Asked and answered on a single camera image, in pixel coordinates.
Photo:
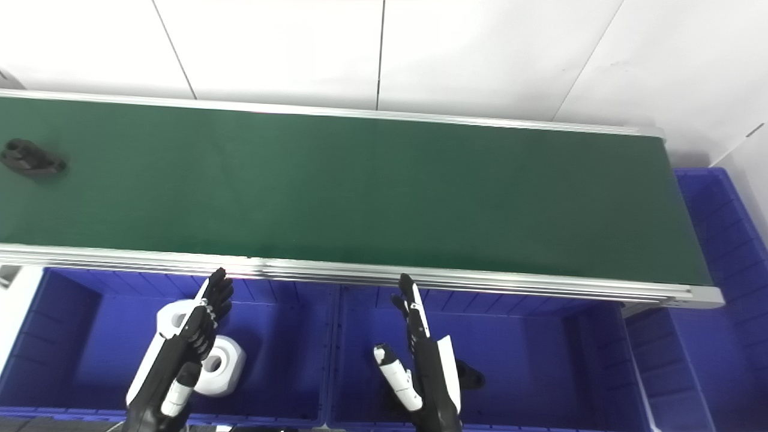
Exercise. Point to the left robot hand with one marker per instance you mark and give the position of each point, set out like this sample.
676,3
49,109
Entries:
174,360

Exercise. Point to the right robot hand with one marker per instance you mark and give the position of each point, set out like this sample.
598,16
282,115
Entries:
429,378

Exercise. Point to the black flanged machined part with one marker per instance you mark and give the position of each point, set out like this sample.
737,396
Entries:
30,159
471,375

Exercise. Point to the white hexagonal part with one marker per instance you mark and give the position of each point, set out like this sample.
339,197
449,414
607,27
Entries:
171,315
231,363

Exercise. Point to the blue plastic bin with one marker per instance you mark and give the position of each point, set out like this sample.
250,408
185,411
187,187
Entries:
90,348
726,252
540,360

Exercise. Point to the green conveyor belt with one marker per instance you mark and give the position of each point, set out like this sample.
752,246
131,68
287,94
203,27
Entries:
360,192
480,281

